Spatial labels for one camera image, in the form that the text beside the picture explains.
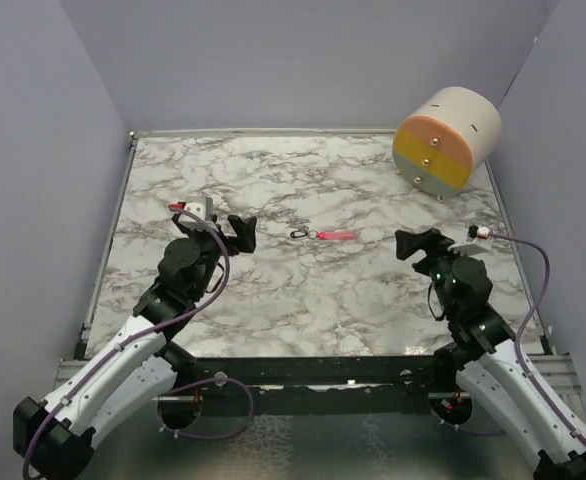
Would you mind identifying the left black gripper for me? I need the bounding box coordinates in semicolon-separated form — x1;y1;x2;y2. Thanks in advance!
174;214;255;300

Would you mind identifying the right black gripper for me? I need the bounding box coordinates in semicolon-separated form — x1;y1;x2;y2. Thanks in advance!
397;227;476;316

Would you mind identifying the cylindrical pastel drawer box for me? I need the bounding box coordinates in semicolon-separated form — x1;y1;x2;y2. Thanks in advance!
392;86;502;201

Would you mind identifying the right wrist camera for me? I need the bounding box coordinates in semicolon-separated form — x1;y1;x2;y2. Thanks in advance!
448;225;493;256

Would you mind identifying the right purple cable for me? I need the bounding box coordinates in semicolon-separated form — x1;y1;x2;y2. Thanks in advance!
432;227;586;480

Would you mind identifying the aluminium table frame rail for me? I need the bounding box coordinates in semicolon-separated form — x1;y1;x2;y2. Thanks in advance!
55;131;139;381

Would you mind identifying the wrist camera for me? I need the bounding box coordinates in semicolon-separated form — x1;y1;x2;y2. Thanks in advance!
168;196;214;234
448;225;493;256

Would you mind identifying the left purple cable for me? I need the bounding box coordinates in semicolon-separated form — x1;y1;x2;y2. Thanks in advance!
21;202;255;480

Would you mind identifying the purple cable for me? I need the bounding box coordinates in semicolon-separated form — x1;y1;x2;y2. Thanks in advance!
21;202;255;480
432;227;586;480

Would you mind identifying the pink keyring strap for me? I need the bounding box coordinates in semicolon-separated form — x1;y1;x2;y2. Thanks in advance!
308;228;358;242

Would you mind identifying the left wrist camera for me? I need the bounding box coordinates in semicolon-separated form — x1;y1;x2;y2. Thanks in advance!
168;196;214;234

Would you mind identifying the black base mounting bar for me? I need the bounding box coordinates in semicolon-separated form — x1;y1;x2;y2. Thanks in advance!
175;355;459;416

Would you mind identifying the black head silver key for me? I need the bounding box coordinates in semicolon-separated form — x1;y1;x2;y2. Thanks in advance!
289;229;309;239

